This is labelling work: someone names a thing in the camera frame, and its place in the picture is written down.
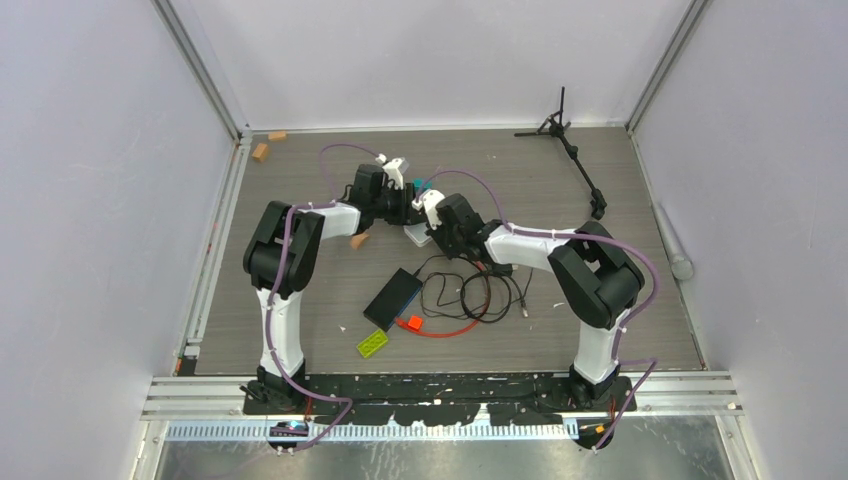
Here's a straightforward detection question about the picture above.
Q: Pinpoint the red ethernet cable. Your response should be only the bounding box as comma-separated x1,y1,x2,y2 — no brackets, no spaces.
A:
394,261,493,339

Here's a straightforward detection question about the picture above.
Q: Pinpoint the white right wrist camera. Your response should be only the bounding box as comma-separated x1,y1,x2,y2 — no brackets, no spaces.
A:
411,189,445,230

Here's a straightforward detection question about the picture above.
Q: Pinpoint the black power adapter with cord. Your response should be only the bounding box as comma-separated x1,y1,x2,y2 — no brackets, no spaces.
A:
413,254,535,319

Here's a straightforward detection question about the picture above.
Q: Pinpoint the white box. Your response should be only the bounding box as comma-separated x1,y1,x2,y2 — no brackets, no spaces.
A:
404,223,432,248

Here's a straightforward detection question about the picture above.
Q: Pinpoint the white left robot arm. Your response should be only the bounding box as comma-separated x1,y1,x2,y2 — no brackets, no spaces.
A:
243,164,424,414

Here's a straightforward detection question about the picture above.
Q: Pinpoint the black tripod stand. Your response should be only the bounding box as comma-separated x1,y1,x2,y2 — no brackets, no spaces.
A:
513,86,607,221

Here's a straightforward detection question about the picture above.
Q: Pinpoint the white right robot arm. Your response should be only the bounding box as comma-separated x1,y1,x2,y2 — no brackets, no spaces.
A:
412,190,646,411

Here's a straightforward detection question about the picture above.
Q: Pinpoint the grey cylinder by wall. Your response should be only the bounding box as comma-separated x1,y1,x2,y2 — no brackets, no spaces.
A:
653,203,694,281

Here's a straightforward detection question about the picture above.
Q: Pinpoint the orange-red cube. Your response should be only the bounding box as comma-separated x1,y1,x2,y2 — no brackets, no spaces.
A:
407,315,423,331

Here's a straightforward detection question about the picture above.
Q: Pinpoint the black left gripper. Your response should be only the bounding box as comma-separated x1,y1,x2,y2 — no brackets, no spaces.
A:
372,185,428,228

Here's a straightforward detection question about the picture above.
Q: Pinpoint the black network switch box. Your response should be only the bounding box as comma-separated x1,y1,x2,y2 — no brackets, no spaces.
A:
363,268,423,332

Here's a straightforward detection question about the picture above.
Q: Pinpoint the green lego brick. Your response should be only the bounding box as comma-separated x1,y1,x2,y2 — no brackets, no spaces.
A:
356,329,389,359

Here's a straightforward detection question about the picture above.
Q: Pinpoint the tan wooden block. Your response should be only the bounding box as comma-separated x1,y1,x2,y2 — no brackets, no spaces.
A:
350,232,370,250

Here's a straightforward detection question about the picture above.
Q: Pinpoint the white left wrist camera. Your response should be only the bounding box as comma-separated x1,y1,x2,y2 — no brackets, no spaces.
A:
375,153,409,190

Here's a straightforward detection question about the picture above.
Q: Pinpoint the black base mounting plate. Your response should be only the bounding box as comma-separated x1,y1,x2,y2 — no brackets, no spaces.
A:
240,373,636,427

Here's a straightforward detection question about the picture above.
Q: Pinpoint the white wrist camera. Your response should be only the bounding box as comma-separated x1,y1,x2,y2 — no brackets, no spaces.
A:
411,189,445,230
375,153,409,190

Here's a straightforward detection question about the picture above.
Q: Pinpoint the orange block near corner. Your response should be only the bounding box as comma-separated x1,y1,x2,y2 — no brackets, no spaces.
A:
251,143,270,163

